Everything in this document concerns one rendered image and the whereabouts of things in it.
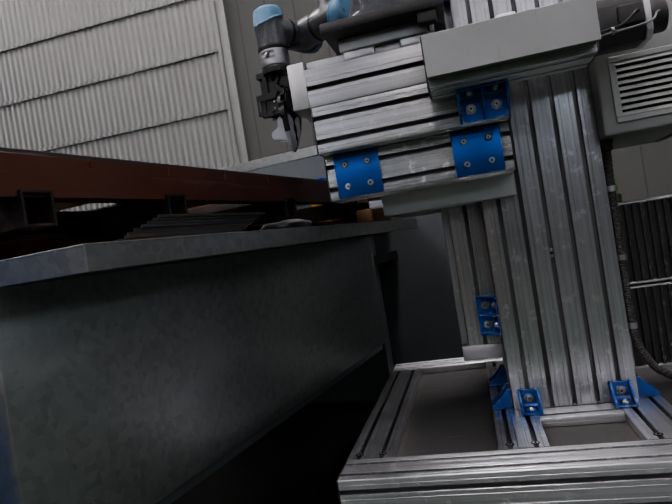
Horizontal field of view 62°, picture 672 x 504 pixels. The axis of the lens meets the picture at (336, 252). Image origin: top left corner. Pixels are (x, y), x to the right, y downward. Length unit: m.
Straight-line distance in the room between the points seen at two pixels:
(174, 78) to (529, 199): 3.87
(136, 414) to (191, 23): 4.17
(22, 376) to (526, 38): 0.85
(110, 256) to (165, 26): 4.35
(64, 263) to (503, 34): 0.71
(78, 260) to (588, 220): 0.97
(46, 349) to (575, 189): 1.00
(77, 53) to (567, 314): 4.66
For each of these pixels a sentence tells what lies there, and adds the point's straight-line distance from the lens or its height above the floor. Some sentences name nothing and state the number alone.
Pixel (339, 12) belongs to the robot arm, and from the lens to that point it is 1.46.
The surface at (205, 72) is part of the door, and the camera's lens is 4.70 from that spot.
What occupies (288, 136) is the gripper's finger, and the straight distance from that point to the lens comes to 1.43.
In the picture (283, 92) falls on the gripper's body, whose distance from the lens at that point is 1.44.
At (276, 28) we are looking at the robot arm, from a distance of 1.50.
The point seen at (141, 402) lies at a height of 0.45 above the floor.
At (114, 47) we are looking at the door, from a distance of 5.15.
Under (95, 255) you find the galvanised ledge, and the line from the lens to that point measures 0.65.
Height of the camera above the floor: 0.64
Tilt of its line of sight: 1 degrees down
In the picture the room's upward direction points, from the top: 9 degrees counter-clockwise
